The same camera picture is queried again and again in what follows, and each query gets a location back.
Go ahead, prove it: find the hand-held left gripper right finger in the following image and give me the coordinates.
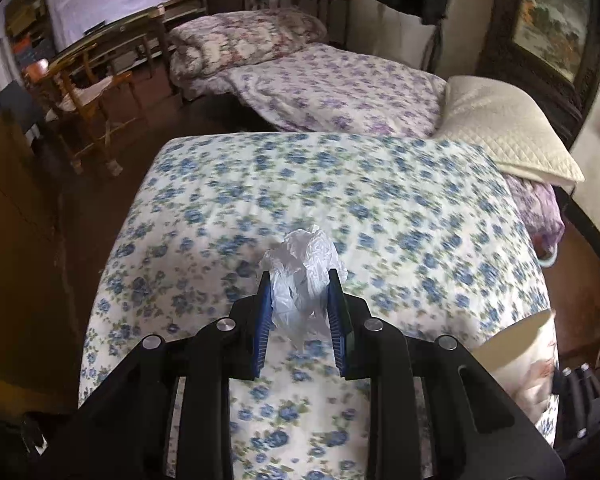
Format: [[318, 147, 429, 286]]
[[327, 268, 566, 480]]

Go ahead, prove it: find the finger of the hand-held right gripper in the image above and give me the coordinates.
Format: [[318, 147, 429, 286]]
[[554, 362, 600, 456]]

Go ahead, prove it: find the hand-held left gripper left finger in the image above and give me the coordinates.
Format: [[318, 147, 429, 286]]
[[42, 270, 276, 480]]

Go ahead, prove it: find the white plastic wrapper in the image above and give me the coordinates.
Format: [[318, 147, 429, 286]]
[[257, 225, 348, 351]]

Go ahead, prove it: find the blue floral blanket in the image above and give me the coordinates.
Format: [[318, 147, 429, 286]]
[[77, 131, 561, 480]]

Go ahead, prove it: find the blue basin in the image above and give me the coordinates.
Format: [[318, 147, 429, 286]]
[[537, 242, 561, 268]]

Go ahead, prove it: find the purple folded blanket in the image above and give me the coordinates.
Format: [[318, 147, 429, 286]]
[[502, 172, 566, 246]]

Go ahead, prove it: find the purple floral bedsheet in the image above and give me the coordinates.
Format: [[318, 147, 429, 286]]
[[225, 42, 448, 138]]

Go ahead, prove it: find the cream quilted pillow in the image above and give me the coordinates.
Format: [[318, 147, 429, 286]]
[[432, 76, 586, 186]]

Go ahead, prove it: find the floral pink pillow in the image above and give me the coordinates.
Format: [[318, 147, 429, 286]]
[[167, 9, 328, 96]]

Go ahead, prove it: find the wooden armchair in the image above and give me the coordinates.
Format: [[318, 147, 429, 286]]
[[45, 45, 148, 176]]

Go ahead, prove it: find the white hanging cloth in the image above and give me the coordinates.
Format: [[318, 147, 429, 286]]
[[347, 0, 438, 71]]

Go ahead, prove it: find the dark blue chair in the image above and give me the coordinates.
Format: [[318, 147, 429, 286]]
[[0, 80, 48, 136]]

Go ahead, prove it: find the long wooden desk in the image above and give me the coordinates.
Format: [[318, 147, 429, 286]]
[[55, 2, 173, 78]]

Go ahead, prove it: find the orange round stool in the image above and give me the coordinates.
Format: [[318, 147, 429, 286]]
[[22, 58, 51, 81]]

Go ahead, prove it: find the dark-framed landscape painting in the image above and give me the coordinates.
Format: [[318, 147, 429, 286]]
[[475, 0, 600, 136]]

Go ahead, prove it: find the cluttered wooden shelf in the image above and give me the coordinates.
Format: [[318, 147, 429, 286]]
[[2, 0, 56, 63]]

